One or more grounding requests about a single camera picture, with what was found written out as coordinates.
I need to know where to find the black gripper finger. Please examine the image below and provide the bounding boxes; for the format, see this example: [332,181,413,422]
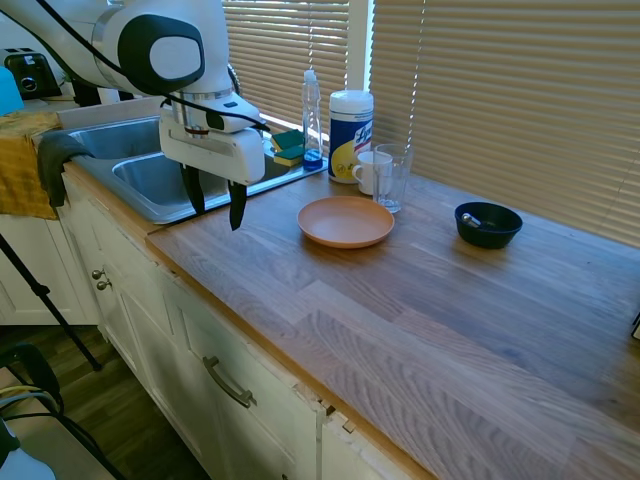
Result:
[227,179,248,232]
[179,164,207,217]

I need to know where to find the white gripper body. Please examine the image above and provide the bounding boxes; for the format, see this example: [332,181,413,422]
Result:
[158,105,267,185]

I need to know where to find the orange plate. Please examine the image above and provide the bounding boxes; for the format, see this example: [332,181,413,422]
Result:
[297,195,396,249]

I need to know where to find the stainless steel double sink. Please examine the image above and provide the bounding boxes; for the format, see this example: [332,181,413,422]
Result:
[64,114,331,226]

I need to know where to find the white mug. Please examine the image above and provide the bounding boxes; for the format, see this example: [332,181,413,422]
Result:
[351,151,394,196]

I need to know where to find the green yellow sponge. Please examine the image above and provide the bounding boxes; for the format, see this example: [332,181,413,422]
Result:
[273,144,307,169]
[270,129,305,152]

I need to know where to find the clear dish soap bottle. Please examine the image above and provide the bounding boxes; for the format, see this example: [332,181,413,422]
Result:
[301,68,324,173]

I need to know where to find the Lysol wipes canister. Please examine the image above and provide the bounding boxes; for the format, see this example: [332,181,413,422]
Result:
[327,89,376,185]

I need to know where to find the grey cloth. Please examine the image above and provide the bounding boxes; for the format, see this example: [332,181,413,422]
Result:
[37,130,96,209]

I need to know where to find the black container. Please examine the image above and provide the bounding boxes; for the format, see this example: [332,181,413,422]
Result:
[71,78,102,108]

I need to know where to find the white kitchen cabinet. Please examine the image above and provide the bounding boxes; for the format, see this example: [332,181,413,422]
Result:
[0,164,436,480]

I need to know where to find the clear drinking glass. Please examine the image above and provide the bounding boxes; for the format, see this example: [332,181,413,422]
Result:
[372,143,415,215]

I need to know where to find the yellow patterned cloth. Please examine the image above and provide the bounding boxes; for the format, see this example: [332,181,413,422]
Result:
[0,110,64,221]

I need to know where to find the black tripod leg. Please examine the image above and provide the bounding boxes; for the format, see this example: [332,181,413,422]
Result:
[0,232,104,373]

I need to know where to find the black toaster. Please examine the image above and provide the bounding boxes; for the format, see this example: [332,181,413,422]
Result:
[2,47,64,101]

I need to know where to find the light blue plastic object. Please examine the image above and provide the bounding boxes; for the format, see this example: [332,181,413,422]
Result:
[0,66,26,117]

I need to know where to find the black rounded equipment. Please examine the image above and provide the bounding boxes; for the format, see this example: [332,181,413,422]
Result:
[0,342,65,417]

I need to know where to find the dark blue bowl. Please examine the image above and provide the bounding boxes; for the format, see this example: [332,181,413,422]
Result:
[453,201,524,250]

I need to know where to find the black stand leg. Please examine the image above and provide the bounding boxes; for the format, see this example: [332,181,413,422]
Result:
[0,410,127,480]

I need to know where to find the wide beige window blind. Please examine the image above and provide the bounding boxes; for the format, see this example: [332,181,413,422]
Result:
[369,0,640,250]

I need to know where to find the metal drawer handle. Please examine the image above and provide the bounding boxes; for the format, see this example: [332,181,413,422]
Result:
[201,355,259,409]

